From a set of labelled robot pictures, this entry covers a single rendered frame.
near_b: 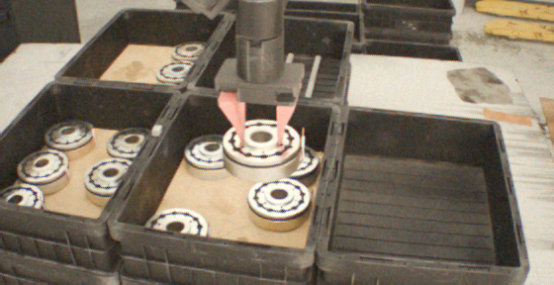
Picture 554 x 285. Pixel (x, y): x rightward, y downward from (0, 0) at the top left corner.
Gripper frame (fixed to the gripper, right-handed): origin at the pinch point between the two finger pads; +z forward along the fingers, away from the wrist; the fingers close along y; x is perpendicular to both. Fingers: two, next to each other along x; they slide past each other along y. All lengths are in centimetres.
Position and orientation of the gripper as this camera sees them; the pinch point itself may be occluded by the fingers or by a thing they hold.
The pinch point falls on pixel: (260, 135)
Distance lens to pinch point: 80.4
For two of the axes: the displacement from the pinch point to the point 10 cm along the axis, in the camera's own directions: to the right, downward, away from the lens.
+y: -9.8, -0.9, 1.5
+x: -1.8, 5.2, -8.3
